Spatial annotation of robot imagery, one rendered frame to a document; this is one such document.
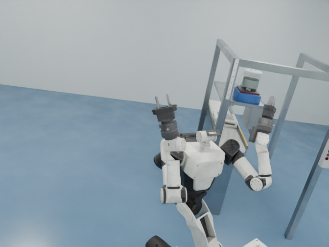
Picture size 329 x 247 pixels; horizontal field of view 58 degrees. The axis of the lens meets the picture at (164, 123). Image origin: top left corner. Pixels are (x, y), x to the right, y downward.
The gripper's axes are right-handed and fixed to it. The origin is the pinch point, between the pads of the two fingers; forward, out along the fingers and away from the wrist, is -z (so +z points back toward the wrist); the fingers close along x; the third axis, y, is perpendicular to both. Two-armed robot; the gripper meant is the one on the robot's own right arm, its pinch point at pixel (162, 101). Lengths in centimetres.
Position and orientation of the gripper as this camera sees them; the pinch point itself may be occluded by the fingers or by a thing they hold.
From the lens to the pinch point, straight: 146.8
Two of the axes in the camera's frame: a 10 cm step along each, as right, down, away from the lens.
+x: 9.7, -1.8, -1.7
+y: -1.2, 2.6, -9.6
